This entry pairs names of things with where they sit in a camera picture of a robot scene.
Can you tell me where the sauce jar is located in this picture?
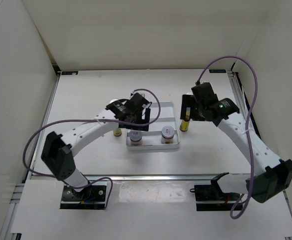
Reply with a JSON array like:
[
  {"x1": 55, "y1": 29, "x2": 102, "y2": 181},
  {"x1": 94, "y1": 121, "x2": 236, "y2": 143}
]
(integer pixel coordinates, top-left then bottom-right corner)
[
  {"x1": 129, "y1": 130, "x2": 143, "y2": 146},
  {"x1": 161, "y1": 125, "x2": 175, "y2": 144}
]

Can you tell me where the yellow small bottle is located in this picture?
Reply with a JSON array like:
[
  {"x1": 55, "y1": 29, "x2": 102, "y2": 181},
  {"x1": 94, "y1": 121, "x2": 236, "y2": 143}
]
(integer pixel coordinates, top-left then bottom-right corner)
[
  {"x1": 113, "y1": 128, "x2": 122, "y2": 137},
  {"x1": 180, "y1": 107, "x2": 190, "y2": 132}
]

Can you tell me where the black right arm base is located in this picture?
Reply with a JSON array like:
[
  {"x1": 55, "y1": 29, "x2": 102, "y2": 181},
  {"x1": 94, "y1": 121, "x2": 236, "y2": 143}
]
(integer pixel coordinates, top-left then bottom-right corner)
[{"x1": 190, "y1": 172, "x2": 248, "y2": 212}]

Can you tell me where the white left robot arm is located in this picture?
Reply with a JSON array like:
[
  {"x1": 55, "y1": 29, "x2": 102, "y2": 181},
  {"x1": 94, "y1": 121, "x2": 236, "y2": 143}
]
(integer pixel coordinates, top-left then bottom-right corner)
[{"x1": 41, "y1": 93, "x2": 150, "y2": 200}]

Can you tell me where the white divided tray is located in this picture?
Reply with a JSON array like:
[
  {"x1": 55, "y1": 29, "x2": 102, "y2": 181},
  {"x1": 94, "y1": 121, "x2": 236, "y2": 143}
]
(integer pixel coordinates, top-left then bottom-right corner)
[{"x1": 126, "y1": 101, "x2": 180, "y2": 151}]

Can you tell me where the aluminium frame rail front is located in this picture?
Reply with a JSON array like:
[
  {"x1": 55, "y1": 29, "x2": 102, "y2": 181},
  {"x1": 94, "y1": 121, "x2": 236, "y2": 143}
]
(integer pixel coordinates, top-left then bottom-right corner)
[{"x1": 85, "y1": 174, "x2": 221, "y2": 182}]

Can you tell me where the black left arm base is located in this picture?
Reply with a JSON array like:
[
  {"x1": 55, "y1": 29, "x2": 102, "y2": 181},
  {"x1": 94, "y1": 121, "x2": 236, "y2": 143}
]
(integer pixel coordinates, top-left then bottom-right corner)
[{"x1": 59, "y1": 177, "x2": 113, "y2": 210}]

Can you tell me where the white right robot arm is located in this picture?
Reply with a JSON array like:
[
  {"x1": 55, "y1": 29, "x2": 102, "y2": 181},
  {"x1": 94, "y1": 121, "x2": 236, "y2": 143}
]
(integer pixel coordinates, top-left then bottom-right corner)
[{"x1": 180, "y1": 82, "x2": 292, "y2": 203}]

